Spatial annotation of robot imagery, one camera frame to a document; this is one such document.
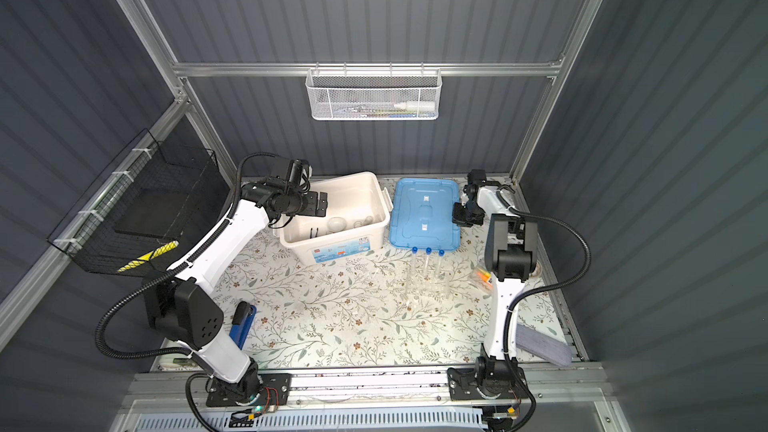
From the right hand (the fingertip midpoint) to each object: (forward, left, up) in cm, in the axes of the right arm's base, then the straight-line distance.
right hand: (463, 223), depth 105 cm
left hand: (-7, +48, +21) cm, 53 cm away
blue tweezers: (-3, +53, 0) cm, 53 cm away
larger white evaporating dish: (-1, +45, +1) cm, 45 cm away
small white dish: (0, +35, +1) cm, 35 cm away
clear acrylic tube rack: (-22, +15, -1) cm, 27 cm away
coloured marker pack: (-20, -4, 0) cm, 21 cm away
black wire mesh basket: (-18, +86, +29) cm, 92 cm away
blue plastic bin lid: (+4, +15, -1) cm, 15 cm away
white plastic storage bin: (+3, +38, +1) cm, 38 cm away
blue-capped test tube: (-20, +19, +5) cm, 28 cm away
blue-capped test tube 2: (-20, +10, 0) cm, 22 cm away
